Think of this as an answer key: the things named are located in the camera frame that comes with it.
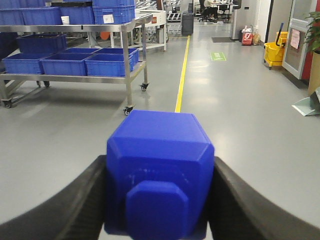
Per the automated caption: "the blue plastic block part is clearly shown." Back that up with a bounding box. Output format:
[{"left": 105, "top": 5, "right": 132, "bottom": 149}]
[{"left": 104, "top": 110, "right": 215, "bottom": 240}]

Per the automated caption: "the blue bin front right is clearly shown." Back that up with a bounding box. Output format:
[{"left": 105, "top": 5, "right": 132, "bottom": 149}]
[{"left": 85, "top": 53, "right": 126, "bottom": 77}]

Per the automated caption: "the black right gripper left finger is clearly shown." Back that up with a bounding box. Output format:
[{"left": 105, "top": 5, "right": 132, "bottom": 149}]
[{"left": 0, "top": 155, "right": 107, "bottom": 240}]

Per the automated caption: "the yellow mop bucket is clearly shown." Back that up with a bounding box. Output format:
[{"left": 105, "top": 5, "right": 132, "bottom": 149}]
[{"left": 263, "top": 22, "right": 288, "bottom": 70}]

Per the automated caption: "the blue bin front middle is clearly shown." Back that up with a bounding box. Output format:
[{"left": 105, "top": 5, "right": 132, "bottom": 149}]
[{"left": 40, "top": 53, "right": 93, "bottom": 76}]

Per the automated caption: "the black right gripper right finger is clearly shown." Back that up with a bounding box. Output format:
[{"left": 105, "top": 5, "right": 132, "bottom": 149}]
[{"left": 207, "top": 156, "right": 320, "bottom": 240}]

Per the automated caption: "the green potted plant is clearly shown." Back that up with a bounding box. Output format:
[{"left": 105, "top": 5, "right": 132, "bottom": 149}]
[{"left": 304, "top": 11, "right": 320, "bottom": 54}]

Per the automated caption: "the blue bin top shelf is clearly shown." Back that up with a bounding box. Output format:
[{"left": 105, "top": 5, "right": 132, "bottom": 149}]
[{"left": 92, "top": 0, "right": 136, "bottom": 25}]

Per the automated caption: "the blue bin front left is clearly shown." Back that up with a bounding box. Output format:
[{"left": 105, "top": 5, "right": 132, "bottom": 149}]
[{"left": 3, "top": 53, "right": 50, "bottom": 75}]

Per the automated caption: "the black trash bin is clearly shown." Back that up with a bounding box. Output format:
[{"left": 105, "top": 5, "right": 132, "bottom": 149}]
[{"left": 181, "top": 13, "right": 194, "bottom": 36}]

